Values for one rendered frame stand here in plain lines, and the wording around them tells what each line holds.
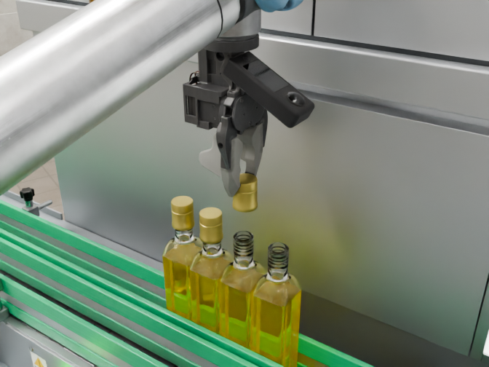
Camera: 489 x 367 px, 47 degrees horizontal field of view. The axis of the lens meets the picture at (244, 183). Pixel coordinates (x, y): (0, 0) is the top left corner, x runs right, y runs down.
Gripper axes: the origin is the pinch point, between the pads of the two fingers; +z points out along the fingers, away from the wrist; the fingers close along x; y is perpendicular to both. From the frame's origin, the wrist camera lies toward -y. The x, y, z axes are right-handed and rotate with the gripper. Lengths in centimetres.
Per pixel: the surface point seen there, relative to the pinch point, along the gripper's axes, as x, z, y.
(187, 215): 0.6, 8.2, 10.1
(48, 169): -140, 124, 246
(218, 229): 0.6, 8.7, 4.2
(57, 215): -14, 34, 64
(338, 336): -14.9, 34.3, -9.9
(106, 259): -3.2, 28.5, 34.7
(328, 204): -12.0, 6.8, -7.3
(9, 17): -159, 36, 283
